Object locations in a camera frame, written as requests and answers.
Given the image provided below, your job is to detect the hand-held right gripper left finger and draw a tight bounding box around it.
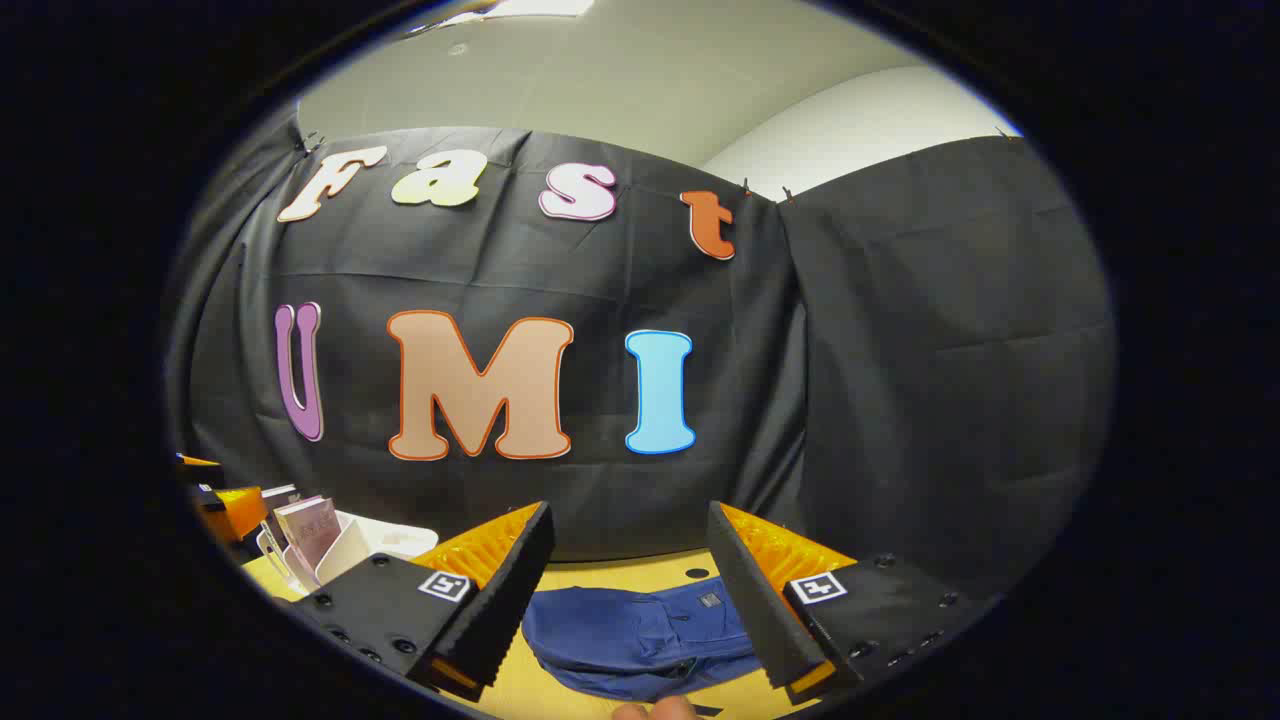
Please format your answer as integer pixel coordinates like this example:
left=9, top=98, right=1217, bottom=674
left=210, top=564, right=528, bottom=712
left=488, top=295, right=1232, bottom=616
left=290, top=500, right=556, bottom=701

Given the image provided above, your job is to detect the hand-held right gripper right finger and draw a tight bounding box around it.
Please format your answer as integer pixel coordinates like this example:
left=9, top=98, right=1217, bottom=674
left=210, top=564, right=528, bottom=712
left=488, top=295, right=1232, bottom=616
left=706, top=500, right=1001, bottom=706

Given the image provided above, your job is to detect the blue schoolbag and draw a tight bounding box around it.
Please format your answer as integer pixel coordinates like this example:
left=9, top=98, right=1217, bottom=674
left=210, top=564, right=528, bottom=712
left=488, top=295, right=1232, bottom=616
left=522, top=578, right=766, bottom=703

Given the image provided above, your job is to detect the white bookshelf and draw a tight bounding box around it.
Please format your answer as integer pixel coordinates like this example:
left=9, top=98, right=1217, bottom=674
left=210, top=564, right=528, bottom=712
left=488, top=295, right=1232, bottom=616
left=255, top=508, right=441, bottom=601

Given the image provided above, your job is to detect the black backdrop cloth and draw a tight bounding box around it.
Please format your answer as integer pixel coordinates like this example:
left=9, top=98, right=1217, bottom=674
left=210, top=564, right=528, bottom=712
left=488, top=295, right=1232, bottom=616
left=165, top=100, right=1116, bottom=601

